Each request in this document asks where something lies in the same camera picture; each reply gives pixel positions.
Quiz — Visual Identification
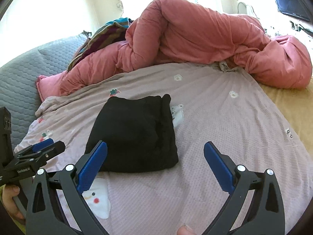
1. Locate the black flat monitor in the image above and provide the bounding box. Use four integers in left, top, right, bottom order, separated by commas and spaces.
275, 0, 310, 22

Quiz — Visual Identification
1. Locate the yellow bed sheet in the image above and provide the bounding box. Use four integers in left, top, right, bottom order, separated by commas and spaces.
260, 82, 313, 155

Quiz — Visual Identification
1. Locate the beige strawberry bear blanket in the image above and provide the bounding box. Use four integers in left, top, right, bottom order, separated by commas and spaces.
15, 63, 312, 234

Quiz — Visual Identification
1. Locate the grey quilted headboard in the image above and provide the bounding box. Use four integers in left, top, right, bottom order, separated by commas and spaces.
0, 33, 87, 147

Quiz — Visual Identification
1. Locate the pink quilted comforter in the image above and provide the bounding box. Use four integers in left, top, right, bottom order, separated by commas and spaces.
36, 0, 312, 100

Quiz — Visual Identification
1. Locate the person's right hand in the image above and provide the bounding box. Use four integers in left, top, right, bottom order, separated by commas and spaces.
177, 224, 196, 235

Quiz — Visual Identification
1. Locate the striped multicolour cloth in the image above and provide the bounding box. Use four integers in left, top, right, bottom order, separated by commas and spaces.
67, 18, 134, 72

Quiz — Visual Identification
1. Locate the black sweater with orange cuffs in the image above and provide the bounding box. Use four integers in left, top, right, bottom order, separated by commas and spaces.
85, 94, 179, 173

